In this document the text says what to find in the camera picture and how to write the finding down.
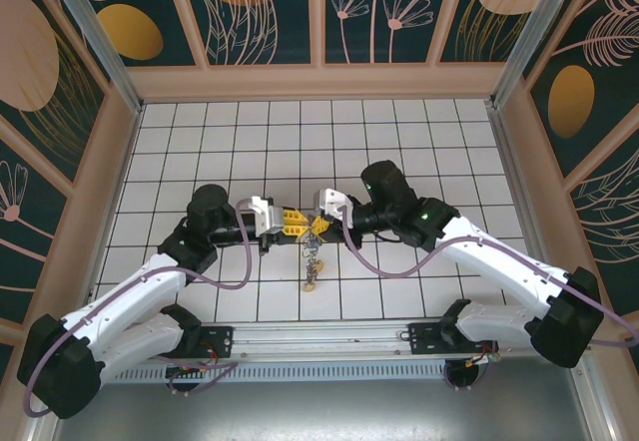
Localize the large metal keyring disc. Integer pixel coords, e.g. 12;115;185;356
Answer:
301;233;326;293

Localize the grey metal panel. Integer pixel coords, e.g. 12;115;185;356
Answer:
49;379;618;441

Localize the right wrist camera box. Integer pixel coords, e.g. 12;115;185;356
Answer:
312;188;353;223

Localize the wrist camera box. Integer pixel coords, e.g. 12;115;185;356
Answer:
249;195;287;237
312;188;353;223

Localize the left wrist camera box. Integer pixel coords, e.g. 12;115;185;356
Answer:
249;195;287;237

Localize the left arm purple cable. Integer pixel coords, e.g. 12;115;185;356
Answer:
24;200;254;418

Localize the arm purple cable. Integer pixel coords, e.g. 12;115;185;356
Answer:
24;200;254;418
340;205;639;392

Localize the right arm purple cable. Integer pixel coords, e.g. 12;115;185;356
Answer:
340;205;639;392

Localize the aluminium mounting rail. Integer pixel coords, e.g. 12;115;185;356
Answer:
47;314;593;365

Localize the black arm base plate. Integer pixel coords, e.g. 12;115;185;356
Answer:
192;324;237;360
407;319;501;362

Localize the slotted grey cable duct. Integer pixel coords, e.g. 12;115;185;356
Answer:
99;364;500;383

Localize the aluminium corner post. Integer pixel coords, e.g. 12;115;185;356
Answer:
41;0;145;114
490;0;599;108

